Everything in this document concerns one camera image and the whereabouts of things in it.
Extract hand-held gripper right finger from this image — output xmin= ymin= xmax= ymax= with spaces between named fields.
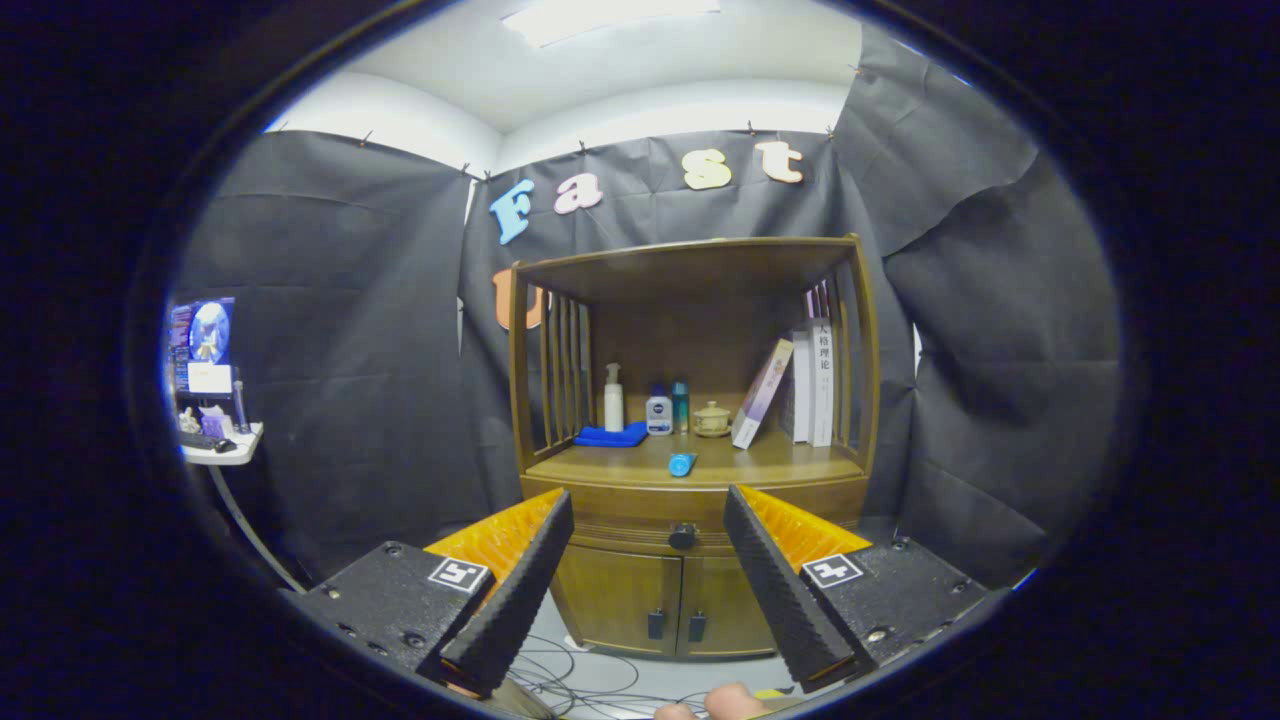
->
xmin=722 ymin=485 xmax=991 ymax=695

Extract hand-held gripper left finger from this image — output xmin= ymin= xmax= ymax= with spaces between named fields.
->
xmin=298 ymin=488 xmax=577 ymax=699

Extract brown wooden drawer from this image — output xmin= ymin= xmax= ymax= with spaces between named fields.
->
xmin=522 ymin=472 xmax=869 ymax=551

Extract wooden cabinet door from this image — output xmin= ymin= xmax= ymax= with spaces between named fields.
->
xmin=680 ymin=550 xmax=791 ymax=658
xmin=550 ymin=545 xmax=684 ymax=656

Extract wooden countertop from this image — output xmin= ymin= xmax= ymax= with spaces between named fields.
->
xmin=525 ymin=430 xmax=866 ymax=488

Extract brown wooden cabinet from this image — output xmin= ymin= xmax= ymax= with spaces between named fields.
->
xmin=507 ymin=235 xmax=881 ymax=661

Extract blue folded cloth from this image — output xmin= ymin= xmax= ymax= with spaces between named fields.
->
xmin=574 ymin=421 xmax=650 ymax=448

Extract purple cover book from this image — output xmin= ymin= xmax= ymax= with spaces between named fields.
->
xmin=731 ymin=338 xmax=795 ymax=450

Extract patterned cover book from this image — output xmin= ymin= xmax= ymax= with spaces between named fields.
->
xmin=779 ymin=330 xmax=813 ymax=443

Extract thick white book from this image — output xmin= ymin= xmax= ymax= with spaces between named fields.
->
xmin=806 ymin=318 xmax=835 ymax=448

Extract small white side table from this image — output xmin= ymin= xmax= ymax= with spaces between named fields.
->
xmin=180 ymin=420 xmax=309 ymax=596

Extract computer monitor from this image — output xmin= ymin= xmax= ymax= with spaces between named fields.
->
xmin=168 ymin=297 xmax=236 ymax=396

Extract black floor cables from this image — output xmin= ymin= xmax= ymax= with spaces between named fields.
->
xmin=505 ymin=635 xmax=721 ymax=720

